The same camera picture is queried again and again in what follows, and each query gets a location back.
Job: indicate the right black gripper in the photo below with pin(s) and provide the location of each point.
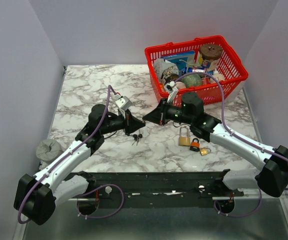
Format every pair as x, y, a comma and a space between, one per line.
154, 116

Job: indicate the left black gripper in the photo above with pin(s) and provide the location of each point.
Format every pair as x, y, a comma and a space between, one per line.
131, 123

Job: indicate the large brass padlock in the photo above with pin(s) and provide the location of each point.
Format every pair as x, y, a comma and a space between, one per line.
184, 139

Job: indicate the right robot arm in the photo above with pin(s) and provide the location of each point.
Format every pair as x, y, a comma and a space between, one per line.
270, 172

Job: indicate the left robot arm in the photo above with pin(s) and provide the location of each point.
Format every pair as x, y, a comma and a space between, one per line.
38, 196

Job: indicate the black headed key bunch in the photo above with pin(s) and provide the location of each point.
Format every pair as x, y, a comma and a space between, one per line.
137, 137

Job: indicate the black label cup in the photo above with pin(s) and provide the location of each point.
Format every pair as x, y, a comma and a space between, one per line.
171, 78

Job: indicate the white snack bag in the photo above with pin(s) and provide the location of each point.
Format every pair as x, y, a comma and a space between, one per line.
163, 68

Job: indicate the orange black padlock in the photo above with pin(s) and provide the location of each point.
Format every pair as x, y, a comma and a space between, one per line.
195, 145

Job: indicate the green melon ball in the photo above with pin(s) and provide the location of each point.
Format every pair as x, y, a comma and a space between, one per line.
192, 80

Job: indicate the blue soda can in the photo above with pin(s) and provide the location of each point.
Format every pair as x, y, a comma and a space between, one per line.
201, 71

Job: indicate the red soda can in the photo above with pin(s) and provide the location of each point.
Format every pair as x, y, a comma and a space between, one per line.
205, 81

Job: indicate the blue book box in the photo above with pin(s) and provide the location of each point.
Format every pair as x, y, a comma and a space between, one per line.
181, 60

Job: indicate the small brass padlock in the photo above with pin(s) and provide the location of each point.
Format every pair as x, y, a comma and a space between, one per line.
205, 151

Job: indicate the white round bottle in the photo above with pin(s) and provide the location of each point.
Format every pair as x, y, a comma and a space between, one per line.
216, 75

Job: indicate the brown lid canister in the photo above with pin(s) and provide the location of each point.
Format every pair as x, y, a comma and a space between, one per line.
209, 56

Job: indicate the grey tape roll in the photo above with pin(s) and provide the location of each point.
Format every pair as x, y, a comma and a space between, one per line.
48, 150

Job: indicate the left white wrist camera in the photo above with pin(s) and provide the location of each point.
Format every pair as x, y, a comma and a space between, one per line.
122, 102

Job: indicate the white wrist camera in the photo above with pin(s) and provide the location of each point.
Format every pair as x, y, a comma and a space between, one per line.
122, 102
172, 90

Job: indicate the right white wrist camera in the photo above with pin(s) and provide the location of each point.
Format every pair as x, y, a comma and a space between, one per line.
172, 90

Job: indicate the aluminium frame rail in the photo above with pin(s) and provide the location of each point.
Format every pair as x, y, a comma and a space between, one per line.
251, 194

